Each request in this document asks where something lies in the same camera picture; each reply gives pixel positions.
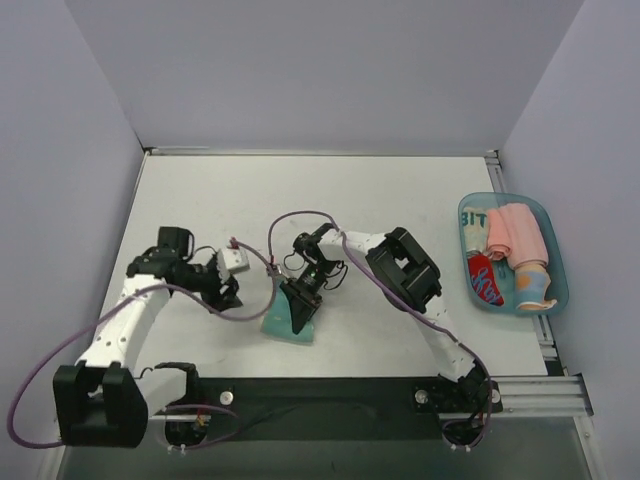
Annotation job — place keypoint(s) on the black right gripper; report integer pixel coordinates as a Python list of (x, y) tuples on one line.
[(302, 298)]

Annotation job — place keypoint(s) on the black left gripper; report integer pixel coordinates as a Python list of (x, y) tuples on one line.
[(223, 288)]

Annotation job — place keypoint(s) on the yellow teal towel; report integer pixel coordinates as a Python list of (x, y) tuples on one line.
[(277, 323)]

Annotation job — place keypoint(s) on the red blue patterned towel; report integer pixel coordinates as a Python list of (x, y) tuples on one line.
[(483, 280)]

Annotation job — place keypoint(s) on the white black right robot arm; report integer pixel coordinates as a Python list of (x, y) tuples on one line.
[(410, 281)]

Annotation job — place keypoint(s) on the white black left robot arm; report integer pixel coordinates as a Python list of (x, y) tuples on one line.
[(98, 400)]

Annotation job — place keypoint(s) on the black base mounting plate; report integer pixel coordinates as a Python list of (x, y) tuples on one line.
[(331, 409)]

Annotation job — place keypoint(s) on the white rolled towel blue letters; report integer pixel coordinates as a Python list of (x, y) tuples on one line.
[(475, 228)]

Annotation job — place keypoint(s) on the pink rolled towel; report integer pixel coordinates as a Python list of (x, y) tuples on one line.
[(514, 235)]

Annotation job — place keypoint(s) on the peach blue rolled towel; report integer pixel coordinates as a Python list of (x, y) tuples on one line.
[(531, 284)]

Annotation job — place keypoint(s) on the blue plastic basket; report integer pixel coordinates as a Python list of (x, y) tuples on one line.
[(504, 275)]

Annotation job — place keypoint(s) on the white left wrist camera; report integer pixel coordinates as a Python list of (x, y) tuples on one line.
[(232, 261)]

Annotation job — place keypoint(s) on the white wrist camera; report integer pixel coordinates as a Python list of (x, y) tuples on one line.
[(276, 271), (232, 261)]

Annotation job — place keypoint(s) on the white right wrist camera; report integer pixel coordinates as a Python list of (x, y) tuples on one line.
[(276, 271)]

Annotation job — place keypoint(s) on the aluminium right frame rail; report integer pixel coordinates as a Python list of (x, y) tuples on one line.
[(541, 323)]

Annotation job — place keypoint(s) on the aluminium frame rail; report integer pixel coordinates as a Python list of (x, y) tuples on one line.
[(541, 323), (528, 396)]

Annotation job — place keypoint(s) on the aluminium front frame rail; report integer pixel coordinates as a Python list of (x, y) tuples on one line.
[(528, 396)]

